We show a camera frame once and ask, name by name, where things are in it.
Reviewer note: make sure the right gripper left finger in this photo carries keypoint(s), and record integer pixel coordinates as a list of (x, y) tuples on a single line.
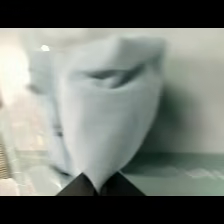
[(81, 186)]

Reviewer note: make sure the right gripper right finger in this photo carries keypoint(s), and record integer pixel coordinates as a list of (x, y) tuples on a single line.
[(120, 186)]

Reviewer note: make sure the light blue shirt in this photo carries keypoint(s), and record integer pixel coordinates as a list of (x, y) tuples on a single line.
[(106, 126)]

